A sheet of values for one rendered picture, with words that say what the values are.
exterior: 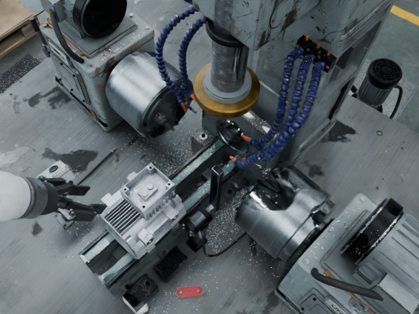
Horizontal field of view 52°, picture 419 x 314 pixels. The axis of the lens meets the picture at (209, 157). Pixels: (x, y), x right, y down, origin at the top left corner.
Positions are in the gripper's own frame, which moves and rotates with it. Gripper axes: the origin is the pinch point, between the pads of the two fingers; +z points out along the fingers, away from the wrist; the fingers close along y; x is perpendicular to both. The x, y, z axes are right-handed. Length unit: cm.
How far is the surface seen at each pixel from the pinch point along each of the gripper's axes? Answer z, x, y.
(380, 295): 7, -31, -67
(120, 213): 9.7, 0.3, -5.2
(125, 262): 23.0, 15.4, -11.3
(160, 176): 16.7, -13.6, -4.9
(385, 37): 226, -149, 13
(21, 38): 129, 14, 186
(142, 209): 9.0, -5.4, -10.0
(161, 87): 22.9, -33.0, 16.6
